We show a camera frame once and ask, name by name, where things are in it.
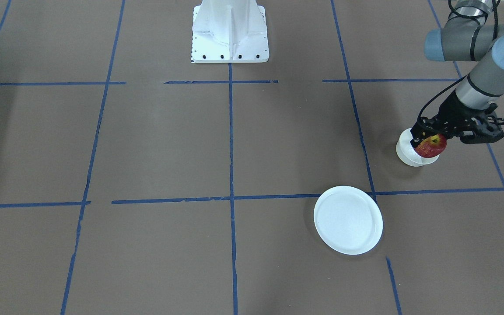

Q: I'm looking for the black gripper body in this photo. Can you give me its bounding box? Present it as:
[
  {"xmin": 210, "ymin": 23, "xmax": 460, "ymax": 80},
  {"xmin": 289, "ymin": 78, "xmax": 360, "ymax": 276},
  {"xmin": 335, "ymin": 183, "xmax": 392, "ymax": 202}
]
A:
[{"xmin": 413, "ymin": 92, "xmax": 504, "ymax": 145}]

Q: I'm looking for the white plastic bowl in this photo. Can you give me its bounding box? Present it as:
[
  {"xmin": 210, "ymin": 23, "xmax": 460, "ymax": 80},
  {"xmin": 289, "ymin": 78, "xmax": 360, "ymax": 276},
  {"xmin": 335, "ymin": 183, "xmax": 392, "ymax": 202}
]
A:
[{"xmin": 395, "ymin": 128, "xmax": 440, "ymax": 167}]

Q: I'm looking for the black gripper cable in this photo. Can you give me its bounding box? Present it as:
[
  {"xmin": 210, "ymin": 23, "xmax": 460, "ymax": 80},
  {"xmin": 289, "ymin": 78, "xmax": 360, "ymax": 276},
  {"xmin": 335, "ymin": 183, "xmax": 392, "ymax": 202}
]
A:
[{"xmin": 416, "ymin": 0, "xmax": 502, "ymax": 127}]

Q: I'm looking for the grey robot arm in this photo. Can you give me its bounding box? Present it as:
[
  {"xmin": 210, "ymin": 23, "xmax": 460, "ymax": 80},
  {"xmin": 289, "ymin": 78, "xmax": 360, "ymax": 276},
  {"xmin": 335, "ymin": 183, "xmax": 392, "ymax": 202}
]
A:
[{"xmin": 410, "ymin": 0, "xmax": 504, "ymax": 149}]

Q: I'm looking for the red yellow apple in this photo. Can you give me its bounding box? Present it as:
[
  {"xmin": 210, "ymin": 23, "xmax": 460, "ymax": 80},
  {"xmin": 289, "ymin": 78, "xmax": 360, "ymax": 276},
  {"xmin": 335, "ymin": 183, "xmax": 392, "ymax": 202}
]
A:
[{"xmin": 414, "ymin": 134, "xmax": 447, "ymax": 159}]

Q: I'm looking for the white round plate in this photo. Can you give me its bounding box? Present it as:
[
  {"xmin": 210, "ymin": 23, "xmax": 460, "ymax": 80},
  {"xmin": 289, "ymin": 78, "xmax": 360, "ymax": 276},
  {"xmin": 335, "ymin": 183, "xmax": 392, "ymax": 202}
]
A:
[{"xmin": 313, "ymin": 185, "xmax": 384, "ymax": 256}]

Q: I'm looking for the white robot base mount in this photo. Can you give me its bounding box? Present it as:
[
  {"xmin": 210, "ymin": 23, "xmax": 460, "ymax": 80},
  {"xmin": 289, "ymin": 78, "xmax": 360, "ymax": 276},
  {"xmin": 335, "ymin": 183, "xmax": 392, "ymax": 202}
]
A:
[{"xmin": 191, "ymin": 0, "xmax": 270, "ymax": 63}]

